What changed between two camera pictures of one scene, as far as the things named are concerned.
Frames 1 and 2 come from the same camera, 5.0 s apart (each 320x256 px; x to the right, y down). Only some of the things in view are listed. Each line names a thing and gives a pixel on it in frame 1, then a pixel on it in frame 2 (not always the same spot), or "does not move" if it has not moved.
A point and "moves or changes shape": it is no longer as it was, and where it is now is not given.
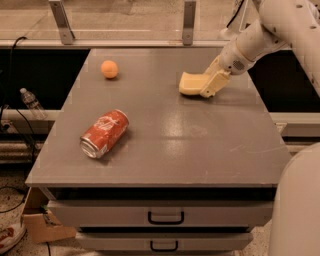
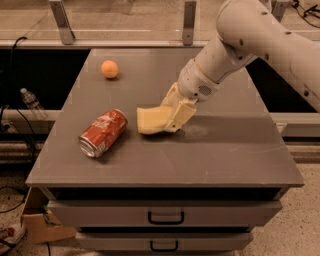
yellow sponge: x=192 y=84 moves or changes shape
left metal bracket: x=61 y=17 does not move
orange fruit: x=109 y=69 does not move
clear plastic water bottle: x=35 y=107 does not move
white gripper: x=232 y=60 -> x=194 y=84
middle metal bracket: x=188 y=22 does not move
